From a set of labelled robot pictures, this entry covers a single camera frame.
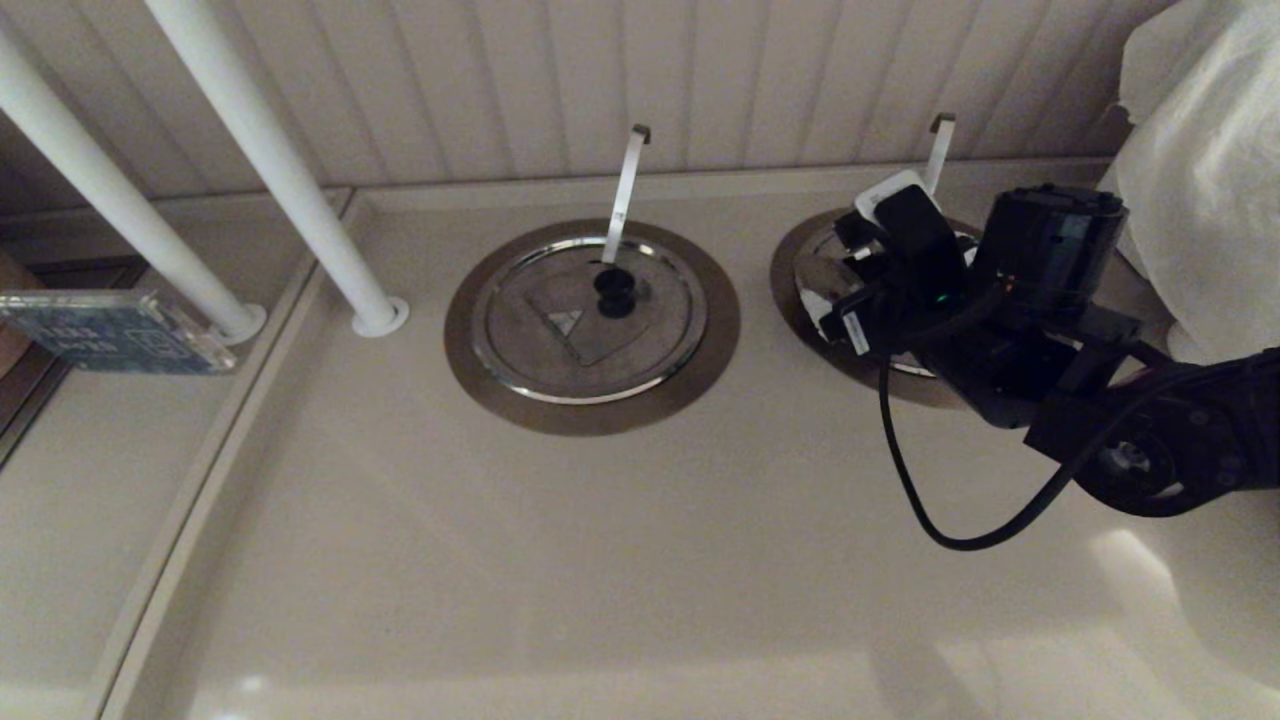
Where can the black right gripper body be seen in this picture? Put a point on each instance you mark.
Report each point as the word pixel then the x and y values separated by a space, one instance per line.
pixel 920 325

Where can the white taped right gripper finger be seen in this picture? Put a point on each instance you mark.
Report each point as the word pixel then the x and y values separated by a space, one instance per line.
pixel 836 322
pixel 858 240

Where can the steel lid with black knob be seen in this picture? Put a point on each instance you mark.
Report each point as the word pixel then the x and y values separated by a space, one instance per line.
pixel 812 275
pixel 560 350

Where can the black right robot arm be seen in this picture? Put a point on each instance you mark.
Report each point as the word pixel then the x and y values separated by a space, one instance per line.
pixel 1050 250

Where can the white cloth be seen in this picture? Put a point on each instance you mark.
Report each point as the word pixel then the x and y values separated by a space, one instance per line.
pixel 1200 150

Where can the white pole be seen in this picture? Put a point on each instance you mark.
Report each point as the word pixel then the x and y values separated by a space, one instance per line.
pixel 270 160
pixel 100 190

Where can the clear acrylic sign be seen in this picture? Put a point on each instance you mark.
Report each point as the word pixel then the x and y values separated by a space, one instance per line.
pixel 110 335

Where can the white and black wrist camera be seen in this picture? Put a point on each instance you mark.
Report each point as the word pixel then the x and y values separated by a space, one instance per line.
pixel 900 210

